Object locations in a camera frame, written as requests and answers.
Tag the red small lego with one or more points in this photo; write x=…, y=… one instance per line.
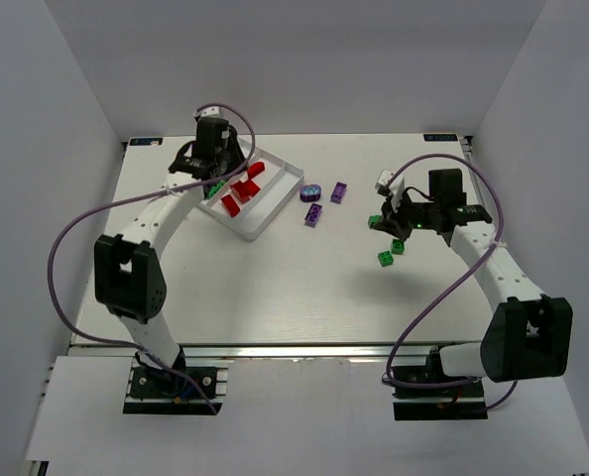
x=237, y=191

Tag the white divided sorting tray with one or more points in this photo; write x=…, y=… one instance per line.
x=279, y=182

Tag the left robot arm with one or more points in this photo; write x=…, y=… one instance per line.
x=128, y=276

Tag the green lego with triangle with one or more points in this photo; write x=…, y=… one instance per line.
x=397, y=247

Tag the left blue table label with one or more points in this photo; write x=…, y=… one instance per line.
x=145, y=141

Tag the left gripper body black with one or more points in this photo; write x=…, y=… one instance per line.
x=217, y=175

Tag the red tall lego in tray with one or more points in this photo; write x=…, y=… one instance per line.
x=247, y=190

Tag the green 2x4 lego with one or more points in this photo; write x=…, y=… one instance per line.
x=215, y=188

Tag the small green lego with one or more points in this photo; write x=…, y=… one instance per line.
x=373, y=220

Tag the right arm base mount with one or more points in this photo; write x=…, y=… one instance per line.
x=424, y=393

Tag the right blue table label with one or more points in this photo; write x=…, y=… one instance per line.
x=440, y=137

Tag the green lego brick right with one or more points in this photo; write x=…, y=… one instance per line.
x=385, y=258

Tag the purple round flower lego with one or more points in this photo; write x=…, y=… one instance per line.
x=310, y=193

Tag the purple lego brick right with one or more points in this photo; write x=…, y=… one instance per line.
x=338, y=193

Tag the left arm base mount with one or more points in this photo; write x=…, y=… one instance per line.
x=156, y=392

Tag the purple lego brick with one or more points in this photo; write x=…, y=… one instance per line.
x=338, y=193
x=312, y=215

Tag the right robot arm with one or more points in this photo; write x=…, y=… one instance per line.
x=528, y=336

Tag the blue table label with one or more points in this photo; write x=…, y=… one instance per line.
x=145, y=141
x=440, y=137

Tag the red sloped lego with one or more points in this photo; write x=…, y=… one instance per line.
x=255, y=169

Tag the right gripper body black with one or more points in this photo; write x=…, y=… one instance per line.
x=394, y=218

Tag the purple lego brick left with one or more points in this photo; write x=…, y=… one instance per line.
x=312, y=215

